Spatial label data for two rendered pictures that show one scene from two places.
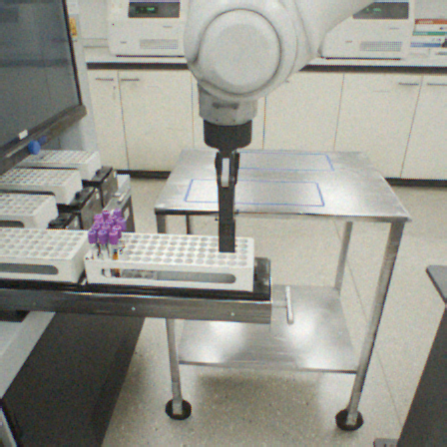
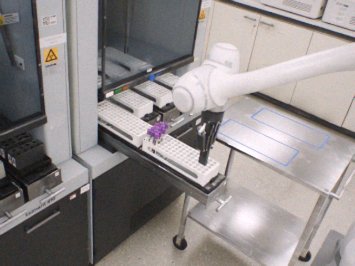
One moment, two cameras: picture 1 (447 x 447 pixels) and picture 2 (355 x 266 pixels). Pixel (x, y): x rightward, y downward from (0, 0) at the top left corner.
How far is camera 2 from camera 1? 0.69 m
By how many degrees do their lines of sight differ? 25
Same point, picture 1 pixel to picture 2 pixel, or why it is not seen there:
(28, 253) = (125, 127)
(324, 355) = (270, 257)
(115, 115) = (248, 45)
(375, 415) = not seen: outside the picture
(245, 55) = (182, 101)
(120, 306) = (149, 165)
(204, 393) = (199, 244)
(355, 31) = not seen: outside the picture
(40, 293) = (122, 145)
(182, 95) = (300, 46)
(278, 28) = (193, 97)
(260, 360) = (231, 239)
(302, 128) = not seen: outside the picture
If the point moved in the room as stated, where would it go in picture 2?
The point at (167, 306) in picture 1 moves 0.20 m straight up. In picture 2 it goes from (166, 175) to (172, 131)
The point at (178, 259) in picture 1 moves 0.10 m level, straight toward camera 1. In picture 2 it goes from (179, 157) to (166, 172)
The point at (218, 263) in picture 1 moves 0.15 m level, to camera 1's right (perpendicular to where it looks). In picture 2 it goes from (193, 167) to (231, 185)
